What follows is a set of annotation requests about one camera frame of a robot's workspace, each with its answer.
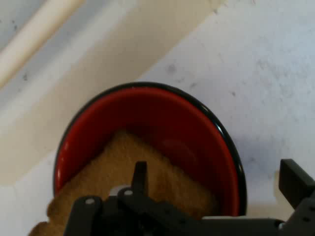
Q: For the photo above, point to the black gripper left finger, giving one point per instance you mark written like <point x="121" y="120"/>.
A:
<point x="140" y="177"/>

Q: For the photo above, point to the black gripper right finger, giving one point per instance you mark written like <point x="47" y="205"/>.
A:
<point x="295" y="182"/>

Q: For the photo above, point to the toasted bread slice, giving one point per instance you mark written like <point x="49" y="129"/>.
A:
<point x="118" y="159"/>

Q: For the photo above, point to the red bowl with black rim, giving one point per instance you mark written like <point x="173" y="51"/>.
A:
<point x="147" y="110"/>

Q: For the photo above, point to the beige flat border strip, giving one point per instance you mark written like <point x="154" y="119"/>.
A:
<point x="98" y="64"/>

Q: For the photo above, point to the cream white round rod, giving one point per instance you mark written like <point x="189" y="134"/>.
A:
<point x="37" y="27"/>

